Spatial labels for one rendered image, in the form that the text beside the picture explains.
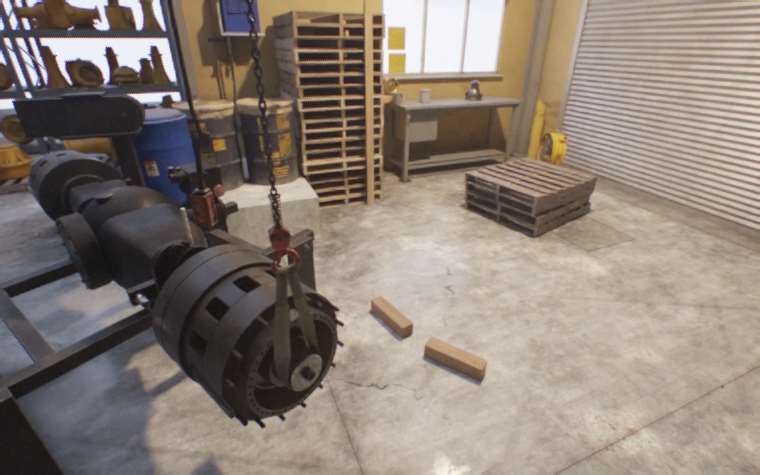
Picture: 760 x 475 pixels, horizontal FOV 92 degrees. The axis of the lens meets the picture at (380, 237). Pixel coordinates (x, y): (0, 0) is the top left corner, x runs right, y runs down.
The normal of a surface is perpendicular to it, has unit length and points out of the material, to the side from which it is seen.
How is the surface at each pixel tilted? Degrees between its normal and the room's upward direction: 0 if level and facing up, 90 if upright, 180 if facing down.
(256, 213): 90
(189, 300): 40
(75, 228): 34
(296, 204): 90
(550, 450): 0
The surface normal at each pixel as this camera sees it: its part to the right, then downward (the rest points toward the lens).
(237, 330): -0.37, -0.52
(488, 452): 0.00, -0.89
